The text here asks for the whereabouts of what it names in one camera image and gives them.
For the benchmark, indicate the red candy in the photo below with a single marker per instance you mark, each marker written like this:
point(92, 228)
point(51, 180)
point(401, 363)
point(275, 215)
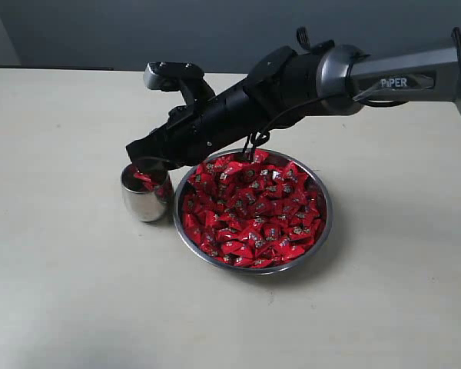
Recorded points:
point(147, 181)
point(258, 156)
point(206, 183)
point(237, 248)

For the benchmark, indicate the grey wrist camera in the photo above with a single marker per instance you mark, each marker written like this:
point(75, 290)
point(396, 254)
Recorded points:
point(185, 77)

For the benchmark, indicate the steel bowl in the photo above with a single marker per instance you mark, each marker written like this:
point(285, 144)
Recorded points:
point(281, 209)

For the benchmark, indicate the stainless steel cup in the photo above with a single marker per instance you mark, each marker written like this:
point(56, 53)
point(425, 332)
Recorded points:
point(146, 206)

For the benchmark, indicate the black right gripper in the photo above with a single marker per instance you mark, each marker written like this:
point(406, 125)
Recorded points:
point(193, 132)

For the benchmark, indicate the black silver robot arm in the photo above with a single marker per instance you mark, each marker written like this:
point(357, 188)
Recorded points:
point(283, 88)

